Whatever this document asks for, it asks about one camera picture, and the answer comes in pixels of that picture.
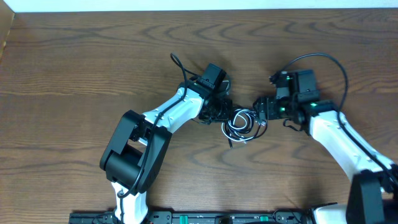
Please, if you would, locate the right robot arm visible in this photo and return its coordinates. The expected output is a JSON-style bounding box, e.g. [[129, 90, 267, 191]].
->
[[253, 70, 397, 223]]

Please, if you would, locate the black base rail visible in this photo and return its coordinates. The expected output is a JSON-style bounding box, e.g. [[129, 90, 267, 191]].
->
[[68, 210, 313, 224]]

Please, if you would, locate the black usb cable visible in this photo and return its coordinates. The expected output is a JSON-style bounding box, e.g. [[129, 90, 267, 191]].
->
[[221, 107, 269, 149]]

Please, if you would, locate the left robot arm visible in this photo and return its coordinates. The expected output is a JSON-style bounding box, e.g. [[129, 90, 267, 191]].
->
[[99, 63, 231, 223]]

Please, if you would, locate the white usb cable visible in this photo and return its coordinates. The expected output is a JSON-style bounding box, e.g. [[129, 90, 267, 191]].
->
[[221, 109, 253, 142]]

